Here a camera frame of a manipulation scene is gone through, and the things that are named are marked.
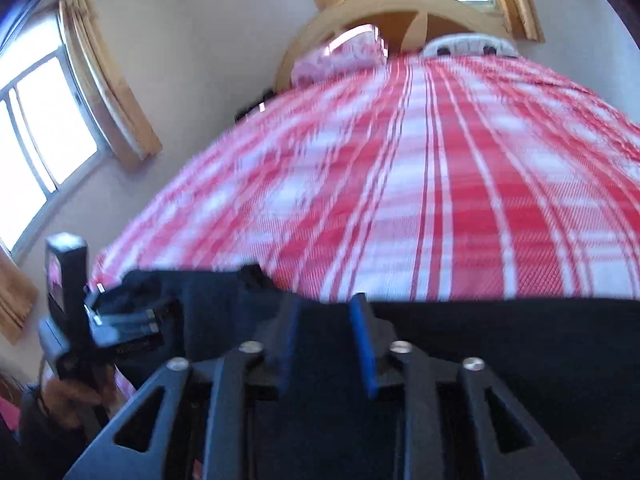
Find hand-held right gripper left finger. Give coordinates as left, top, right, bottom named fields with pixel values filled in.
left=62, top=292, right=301, bottom=480

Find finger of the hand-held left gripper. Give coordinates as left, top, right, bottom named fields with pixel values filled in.
left=90, top=310, right=166, bottom=357
left=84, top=272, right=173, bottom=318

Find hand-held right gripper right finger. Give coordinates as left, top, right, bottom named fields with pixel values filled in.
left=349, top=292, right=581, bottom=480

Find black pants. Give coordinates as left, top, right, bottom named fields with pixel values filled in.
left=102, top=265, right=640, bottom=480

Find person's left forearm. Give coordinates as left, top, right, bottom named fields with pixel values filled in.
left=17, top=387, right=108, bottom=480

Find person's left hand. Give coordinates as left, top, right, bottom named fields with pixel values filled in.
left=40, top=366, right=118, bottom=432

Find bed with red plaid sheet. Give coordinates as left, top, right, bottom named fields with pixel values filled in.
left=92, top=52, right=640, bottom=306

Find side window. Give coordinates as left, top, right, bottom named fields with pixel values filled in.
left=0, top=7, right=113, bottom=261

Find dark item beside bed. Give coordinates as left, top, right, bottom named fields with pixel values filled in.
left=235, top=92, right=273, bottom=123

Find pink floral pillow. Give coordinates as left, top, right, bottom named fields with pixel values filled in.
left=291, top=30, right=388, bottom=86

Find white patterned pillow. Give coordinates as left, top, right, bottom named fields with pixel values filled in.
left=421, top=32, right=518, bottom=58

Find cream wooden headboard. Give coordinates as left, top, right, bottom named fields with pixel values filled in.
left=275, top=0, right=516, bottom=93

